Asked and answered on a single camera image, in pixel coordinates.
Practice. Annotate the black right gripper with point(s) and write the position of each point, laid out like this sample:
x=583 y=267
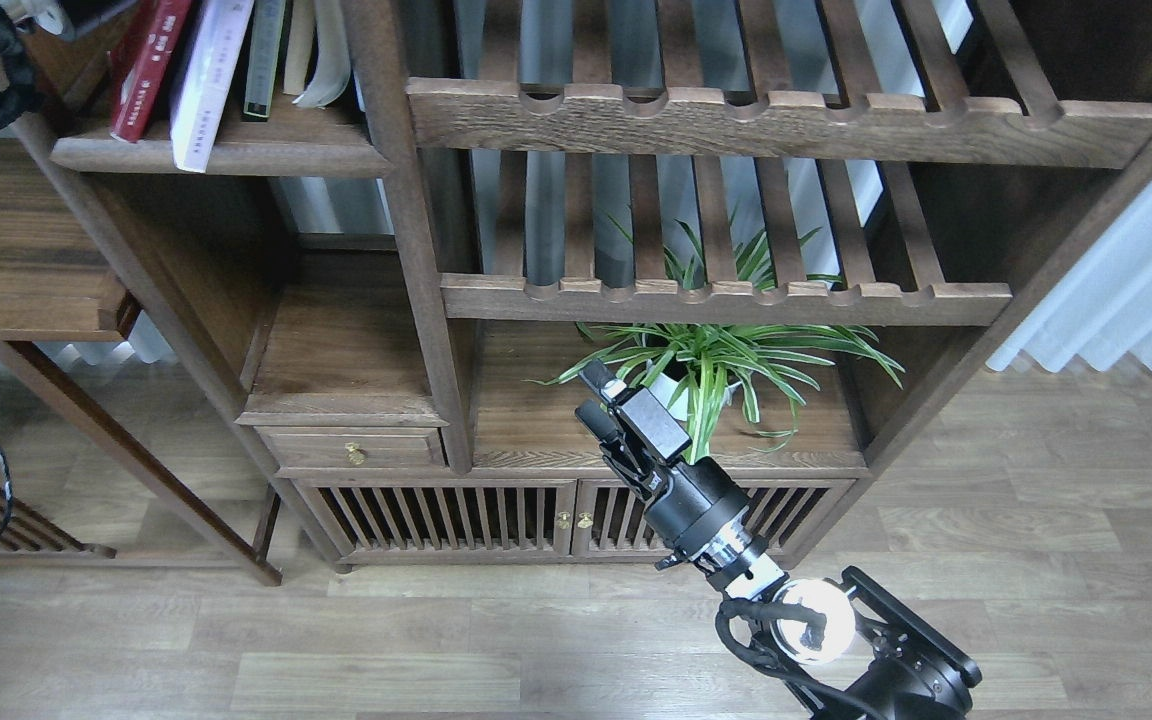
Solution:
x=694 y=509

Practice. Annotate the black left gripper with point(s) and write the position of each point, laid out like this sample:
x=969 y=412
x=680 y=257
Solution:
x=73 y=19

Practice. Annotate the red paperback book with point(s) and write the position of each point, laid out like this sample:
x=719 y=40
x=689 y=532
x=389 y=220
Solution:
x=139 y=63

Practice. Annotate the white paperback book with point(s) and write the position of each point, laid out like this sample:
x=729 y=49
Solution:
x=204 y=80

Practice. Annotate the black yellow-green book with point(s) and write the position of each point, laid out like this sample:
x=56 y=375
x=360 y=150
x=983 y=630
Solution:
x=263 y=56

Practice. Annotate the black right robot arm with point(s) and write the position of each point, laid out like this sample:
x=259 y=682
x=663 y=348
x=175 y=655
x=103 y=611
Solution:
x=846 y=649

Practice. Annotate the upright cream books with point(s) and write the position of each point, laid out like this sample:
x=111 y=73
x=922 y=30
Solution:
x=317 y=66

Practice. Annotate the white plant pot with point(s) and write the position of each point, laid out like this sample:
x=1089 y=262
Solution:
x=691 y=391

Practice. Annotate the green spider plant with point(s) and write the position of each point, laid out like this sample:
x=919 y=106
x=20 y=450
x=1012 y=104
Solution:
x=777 y=353

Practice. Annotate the brass drawer knob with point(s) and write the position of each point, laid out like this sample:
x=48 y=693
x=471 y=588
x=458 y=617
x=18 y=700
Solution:
x=355 y=454

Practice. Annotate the dark wooden side table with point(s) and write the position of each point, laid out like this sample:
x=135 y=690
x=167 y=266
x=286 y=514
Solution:
x=56 y=287

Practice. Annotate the large dark wooden bookshelf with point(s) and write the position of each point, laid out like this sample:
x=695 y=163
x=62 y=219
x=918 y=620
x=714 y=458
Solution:
x=397 y=276

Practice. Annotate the white pleated curtain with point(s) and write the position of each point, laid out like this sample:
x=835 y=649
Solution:
x=1100 y=313

